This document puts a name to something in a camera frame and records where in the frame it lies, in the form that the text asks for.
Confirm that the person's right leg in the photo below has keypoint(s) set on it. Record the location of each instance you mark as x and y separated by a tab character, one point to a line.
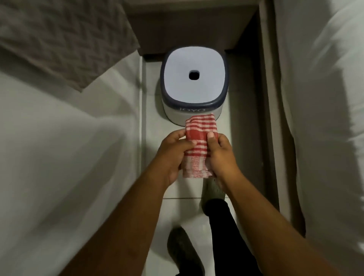
224	241

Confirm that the beige bedside cabinet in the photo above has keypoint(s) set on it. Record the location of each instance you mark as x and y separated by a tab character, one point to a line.
187	25

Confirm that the person's right hand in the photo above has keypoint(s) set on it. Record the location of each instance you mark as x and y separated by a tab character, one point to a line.
223	159

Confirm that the white duvet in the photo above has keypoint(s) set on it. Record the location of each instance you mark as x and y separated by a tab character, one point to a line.
327	113

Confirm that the person's right forearm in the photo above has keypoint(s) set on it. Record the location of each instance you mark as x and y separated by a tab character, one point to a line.
270	236

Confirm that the person's left shoe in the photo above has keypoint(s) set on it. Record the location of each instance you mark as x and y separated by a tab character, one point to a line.
182	250

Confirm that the person's left hand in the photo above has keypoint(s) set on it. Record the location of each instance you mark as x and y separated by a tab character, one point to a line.
170	155

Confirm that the white stool with dark rim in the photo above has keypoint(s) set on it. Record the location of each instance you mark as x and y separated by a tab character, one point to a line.
176	76

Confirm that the person's left forearm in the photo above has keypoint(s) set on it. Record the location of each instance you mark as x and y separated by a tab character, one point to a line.
122	233

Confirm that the red white striped cloth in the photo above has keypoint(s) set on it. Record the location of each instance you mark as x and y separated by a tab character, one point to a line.
199	128

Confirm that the white bed sheet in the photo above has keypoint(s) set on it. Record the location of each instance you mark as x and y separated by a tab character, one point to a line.
57	176

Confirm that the brown bed frame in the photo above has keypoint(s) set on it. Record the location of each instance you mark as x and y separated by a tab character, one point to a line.
273	99

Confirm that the grey textured blanket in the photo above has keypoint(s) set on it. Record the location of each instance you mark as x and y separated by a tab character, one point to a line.
62	39

